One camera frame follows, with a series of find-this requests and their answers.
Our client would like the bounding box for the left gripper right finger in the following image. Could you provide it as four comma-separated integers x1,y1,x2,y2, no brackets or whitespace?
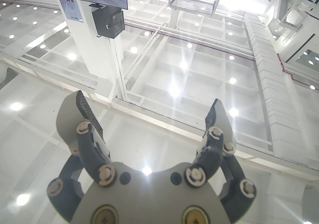
184,98,257,223

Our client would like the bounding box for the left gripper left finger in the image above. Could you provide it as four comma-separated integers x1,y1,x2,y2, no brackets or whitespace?
47,90,118,222

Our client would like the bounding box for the black box under screen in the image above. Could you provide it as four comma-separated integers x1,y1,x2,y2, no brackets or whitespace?
91,5,125,40

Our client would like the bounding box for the white poster on pillar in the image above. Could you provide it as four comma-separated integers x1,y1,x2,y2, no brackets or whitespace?
61,0,84,23

